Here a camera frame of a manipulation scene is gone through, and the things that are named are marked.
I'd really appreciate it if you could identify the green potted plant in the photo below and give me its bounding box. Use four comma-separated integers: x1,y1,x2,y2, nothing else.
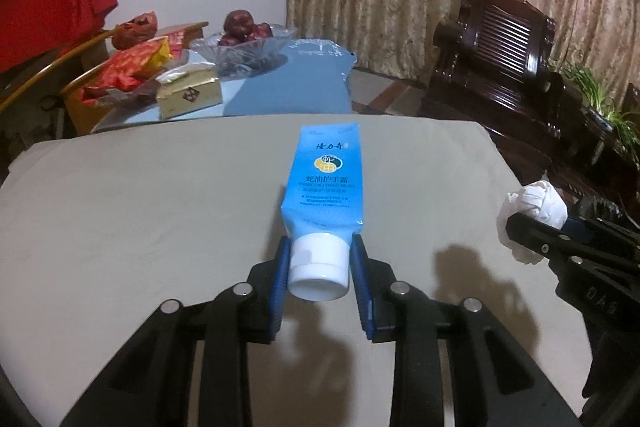
560,59,640,158

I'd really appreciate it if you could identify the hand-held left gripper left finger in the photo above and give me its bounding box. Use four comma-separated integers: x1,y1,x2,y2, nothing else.
60,234,293,427

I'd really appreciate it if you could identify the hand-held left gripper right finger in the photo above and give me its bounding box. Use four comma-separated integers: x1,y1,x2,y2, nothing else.
350,234,583,427

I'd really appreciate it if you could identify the blue hand cream tube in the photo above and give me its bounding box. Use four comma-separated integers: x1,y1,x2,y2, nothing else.
281,123,362,303

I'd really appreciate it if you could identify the gold tissue box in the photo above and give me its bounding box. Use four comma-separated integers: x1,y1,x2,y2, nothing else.
156,64,222,118

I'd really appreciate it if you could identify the red yellow snack packet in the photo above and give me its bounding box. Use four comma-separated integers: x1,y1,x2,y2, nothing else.
95,36,173,82

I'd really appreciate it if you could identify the dark wooden slatted armchair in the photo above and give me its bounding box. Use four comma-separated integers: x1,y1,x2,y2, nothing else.
417,0,566,168

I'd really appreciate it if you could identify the dark wooden side table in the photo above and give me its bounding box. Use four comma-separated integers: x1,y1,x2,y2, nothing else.
500,72,640,208

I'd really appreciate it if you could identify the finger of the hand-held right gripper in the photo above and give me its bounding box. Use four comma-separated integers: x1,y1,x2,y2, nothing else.
505,213,596,268
565,214,640,253

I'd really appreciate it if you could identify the curved wooden chair rail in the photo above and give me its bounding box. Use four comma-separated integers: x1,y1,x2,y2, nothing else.
0,21,210,112

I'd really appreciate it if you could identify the yellow cardboard box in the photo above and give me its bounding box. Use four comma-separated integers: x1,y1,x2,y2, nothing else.
64,74,126,135

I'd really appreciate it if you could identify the clear glass fruit bowl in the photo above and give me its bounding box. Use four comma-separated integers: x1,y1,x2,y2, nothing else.
189,24,299,80

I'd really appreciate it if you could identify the red plastic bag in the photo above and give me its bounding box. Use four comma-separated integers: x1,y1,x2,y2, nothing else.
111,11,159,50

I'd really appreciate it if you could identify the large red apple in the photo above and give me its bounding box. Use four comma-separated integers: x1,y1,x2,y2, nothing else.
222,9,256,40

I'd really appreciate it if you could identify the white tissue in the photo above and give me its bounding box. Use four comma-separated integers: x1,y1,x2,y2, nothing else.
496,181,570,267

